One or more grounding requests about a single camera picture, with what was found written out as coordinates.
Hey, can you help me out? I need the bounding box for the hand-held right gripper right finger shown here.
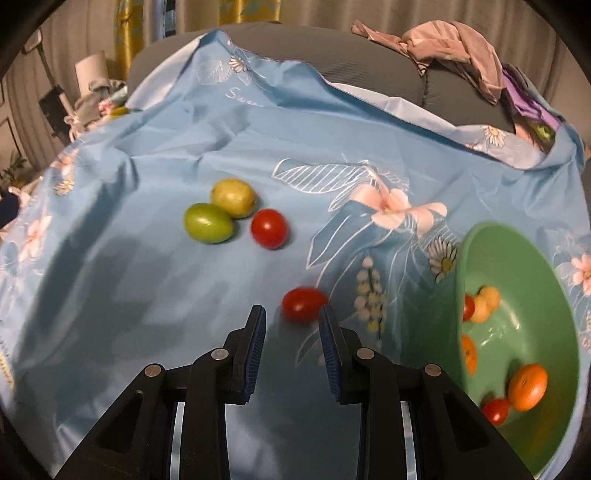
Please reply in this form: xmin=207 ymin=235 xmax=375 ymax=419
xmin=318 ymin=304 xmax=536 ymax=480

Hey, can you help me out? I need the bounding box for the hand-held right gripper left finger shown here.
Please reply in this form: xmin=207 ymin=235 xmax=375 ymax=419
xmin=55 ymin=305 xmax=269 ymax=480

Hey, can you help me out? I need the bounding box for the orange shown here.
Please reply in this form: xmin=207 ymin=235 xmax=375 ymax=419
xmin=508 ymin=364 xmax=549 ymax=412
xmin=461 ymin=335 xmax=478 ymax=376

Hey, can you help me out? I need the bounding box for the green plastic bowl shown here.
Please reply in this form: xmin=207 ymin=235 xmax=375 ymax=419
xmin=455 ymin=222 xmax=581 ymax=478

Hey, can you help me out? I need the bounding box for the blue floral bed sheet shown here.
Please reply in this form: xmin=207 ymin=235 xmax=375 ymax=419
xmin=0 ymin=30 xmax=591 ymax=480

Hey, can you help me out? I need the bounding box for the green jujube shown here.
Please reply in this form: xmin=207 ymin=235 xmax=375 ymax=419
xmin=185 ymin=203 xmax=235 ymax=243

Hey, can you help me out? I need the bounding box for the yellow-green jujube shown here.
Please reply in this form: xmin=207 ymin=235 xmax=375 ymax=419
xmin=211 ymin=179 xmax=257 ymax=219

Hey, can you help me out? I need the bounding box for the grey sofa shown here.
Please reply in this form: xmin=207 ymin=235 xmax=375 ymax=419
xmin=127 ymin=21 xmax=591 ymax=139

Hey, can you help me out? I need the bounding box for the grey and white clothes pile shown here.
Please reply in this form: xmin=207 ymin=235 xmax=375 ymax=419
xmin=69 ymin=78 xmax=130 ymax=139

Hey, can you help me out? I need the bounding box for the black box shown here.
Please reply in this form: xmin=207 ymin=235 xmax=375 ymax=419
xmin=39 ymin=85 xmax=70 ymax=137

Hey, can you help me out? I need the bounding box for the purple cloth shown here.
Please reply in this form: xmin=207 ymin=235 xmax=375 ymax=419
xmin=501 ymin=65 xmax=561 ymax=125

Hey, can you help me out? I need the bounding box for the white cylindrical lamp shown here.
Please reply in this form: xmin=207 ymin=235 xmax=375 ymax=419
xmin=75 ymin=52 xmax=108 ymax=90

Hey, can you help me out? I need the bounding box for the pink clothes pile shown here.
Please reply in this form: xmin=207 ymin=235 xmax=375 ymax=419
xmin=351 ymin=18 xmax=504 ymax=104

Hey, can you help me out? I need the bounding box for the yellow patterned curtain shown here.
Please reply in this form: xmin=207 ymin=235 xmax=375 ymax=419
xmin=113 ymin=0 xmax=282 ymax=75

